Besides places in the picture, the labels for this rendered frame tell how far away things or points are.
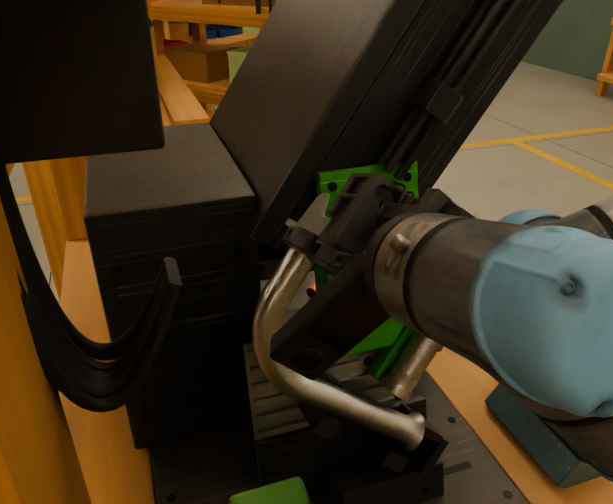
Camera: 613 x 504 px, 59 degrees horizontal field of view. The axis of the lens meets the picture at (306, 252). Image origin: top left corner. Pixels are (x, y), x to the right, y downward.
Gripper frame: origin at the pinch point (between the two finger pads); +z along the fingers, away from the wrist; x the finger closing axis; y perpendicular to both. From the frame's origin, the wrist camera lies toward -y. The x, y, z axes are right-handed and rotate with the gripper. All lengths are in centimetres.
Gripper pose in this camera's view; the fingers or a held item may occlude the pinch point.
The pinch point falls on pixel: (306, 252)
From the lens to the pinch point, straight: 54.2
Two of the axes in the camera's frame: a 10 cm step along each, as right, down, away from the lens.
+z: -3.2, -1.4, 9.4
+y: 5.3, -8.4, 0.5
